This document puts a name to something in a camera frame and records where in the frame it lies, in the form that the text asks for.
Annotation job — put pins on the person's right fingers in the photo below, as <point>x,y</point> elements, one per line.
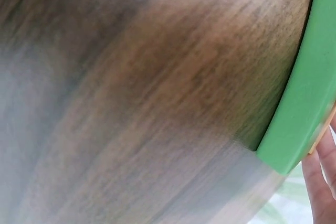
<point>313,174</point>

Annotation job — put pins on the person's right hand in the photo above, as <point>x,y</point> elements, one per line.
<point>324,208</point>

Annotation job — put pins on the green curved block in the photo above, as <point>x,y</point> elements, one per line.
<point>302,98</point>

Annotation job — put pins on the orange piece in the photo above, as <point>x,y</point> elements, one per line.
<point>319,139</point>

